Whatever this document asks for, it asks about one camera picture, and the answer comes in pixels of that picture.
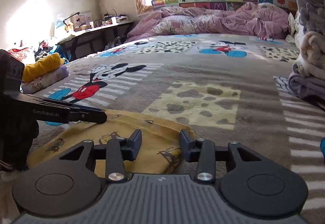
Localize white quilt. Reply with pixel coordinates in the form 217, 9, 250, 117
287, 13, 305, 44

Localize cartoon printed blanket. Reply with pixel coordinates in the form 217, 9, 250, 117
0, 34, 325, 224

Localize person's left hand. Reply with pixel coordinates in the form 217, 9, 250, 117
0, 121, 39, 171

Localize clutter of small desk items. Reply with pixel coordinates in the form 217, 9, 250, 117
54, 11, 127, 33

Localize pile of pale folded clothes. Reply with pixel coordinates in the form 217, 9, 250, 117
288, 31, 325, 103

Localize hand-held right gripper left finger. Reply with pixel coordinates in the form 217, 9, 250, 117
59, 129, 143, 183

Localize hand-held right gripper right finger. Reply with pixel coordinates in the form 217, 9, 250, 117
179, 130, 257, 183

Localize purple quilt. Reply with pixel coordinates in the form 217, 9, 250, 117
126, 2, 291, 40

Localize black desk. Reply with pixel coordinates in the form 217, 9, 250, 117
57, 21, 135, 62

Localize red patterned cloth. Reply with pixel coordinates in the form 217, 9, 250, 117
8, 48, 35, 64

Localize grey folded garment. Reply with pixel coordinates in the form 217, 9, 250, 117
296, 0, 325, 34

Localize mustard yellow folded sweater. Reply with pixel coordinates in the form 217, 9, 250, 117
22, 52, 65, 83

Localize grey crumpled clothes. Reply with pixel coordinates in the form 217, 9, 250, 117
105, 36, 125, 50

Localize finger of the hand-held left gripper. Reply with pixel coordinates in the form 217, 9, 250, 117
42, 98, 103, 113
68, 108, 107, 124

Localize black desk lamp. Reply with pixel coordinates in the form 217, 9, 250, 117
63, 12, 80, 31

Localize lilac floral folded cloth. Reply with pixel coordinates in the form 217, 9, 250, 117
21, 65, 69, 94

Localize yellow printed shirt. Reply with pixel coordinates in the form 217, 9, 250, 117
27, 109, 195, 179

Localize blue bag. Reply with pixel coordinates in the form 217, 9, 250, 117
49, 44, 69, 64

